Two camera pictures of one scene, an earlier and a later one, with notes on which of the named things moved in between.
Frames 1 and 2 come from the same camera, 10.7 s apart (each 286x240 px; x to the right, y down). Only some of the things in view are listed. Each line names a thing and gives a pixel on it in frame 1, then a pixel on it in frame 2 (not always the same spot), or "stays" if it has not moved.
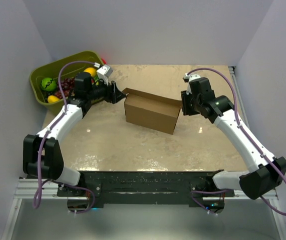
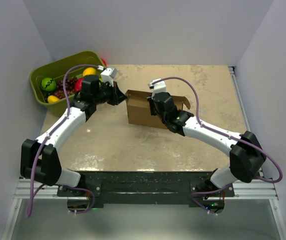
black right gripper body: (195, 103) -> (153, 109)
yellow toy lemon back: (92, 71) stays
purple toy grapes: (67, 85) stays
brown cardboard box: (153, 111) stays
